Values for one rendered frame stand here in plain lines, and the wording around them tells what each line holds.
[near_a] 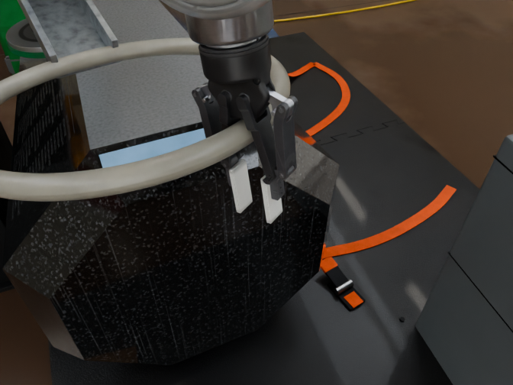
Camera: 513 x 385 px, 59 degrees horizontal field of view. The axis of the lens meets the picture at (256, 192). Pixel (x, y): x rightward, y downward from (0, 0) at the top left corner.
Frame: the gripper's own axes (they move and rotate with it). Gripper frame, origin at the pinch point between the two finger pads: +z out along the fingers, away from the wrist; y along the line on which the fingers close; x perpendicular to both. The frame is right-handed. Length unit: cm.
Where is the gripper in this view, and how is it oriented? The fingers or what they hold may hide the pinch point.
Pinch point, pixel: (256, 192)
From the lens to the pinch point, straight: 59.1
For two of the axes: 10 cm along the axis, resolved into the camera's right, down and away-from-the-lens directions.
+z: 1.2, 8.0, 5.8
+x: -5.6, 5.4, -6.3
